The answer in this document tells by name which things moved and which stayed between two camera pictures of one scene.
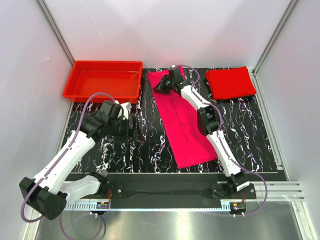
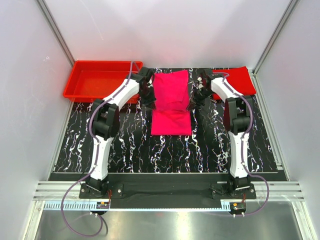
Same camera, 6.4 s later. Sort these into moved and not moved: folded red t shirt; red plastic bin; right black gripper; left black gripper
Moved: left black gripper; right black gripper
Not moved: folded red t shirt; red plastic bin
